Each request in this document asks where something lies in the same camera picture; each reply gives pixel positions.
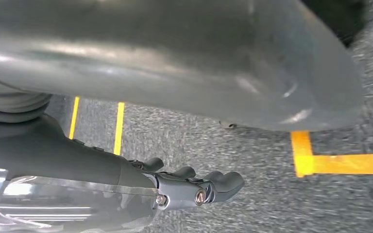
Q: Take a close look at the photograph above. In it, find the grey robot body shell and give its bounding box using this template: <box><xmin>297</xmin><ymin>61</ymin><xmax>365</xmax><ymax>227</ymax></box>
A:
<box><xmin>0</xmin><ymin>0</ymin><xmax>365</xmax><ymax>133</ymax></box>

